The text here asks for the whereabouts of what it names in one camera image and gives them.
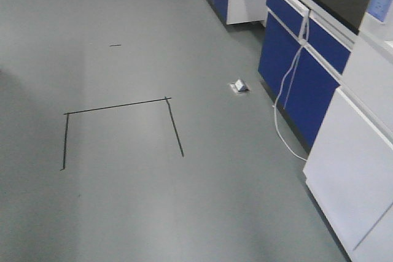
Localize near floor socket box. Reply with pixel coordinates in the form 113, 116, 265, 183
229, 79, 250, 94

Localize blue white lab cabinet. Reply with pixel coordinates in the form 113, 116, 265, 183
259, 0, 369, 150

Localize white cabinet unit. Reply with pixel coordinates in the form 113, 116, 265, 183
303, 0, 392, 261

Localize white loose cable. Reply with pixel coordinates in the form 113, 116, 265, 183
273, 10, 311, 162

